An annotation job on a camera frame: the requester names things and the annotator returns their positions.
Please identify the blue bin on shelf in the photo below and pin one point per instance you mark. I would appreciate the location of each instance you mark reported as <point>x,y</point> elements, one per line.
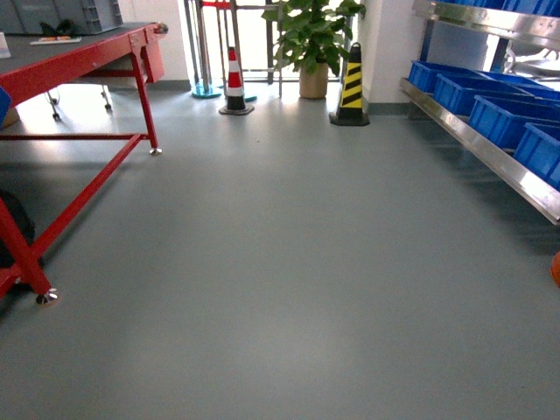
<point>423,75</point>

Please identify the blue bin nearest right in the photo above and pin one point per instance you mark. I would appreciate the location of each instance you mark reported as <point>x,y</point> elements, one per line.
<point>538,151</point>

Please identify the blue rectangular block part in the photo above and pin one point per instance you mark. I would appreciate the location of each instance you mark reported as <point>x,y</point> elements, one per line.
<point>5,104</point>

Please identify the steel roller shelf rack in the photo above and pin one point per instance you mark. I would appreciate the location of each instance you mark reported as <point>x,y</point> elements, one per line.
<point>533,29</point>

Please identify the potted green plant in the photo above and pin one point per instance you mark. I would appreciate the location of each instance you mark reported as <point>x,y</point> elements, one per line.
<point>311,39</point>

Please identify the orange cylindrical cap 4680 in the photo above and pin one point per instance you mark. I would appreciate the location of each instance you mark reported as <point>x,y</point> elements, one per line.
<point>555,269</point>

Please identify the yellow black traffic cone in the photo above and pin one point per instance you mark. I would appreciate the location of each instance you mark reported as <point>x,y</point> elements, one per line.
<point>350,111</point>

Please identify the grey plastic crate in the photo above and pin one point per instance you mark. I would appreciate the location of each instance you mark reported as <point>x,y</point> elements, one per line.
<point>87,17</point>

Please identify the red frame conveyor table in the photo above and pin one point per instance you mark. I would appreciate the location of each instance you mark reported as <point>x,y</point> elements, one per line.
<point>130,51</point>

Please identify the red white traffic cone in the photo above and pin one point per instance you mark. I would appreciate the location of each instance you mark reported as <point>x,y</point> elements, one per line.
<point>235,99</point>

